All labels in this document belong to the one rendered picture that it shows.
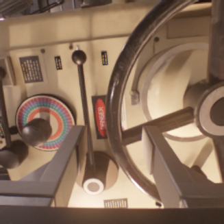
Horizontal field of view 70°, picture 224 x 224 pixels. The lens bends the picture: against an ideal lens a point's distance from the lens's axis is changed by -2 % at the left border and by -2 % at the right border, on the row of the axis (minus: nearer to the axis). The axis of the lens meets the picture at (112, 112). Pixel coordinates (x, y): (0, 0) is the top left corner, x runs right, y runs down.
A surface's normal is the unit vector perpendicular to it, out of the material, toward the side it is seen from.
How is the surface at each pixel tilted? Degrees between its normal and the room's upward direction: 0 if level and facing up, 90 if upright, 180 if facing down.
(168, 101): 83
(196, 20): 90
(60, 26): 90
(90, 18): 90
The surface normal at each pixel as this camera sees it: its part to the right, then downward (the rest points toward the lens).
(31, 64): 0.00, 0.29
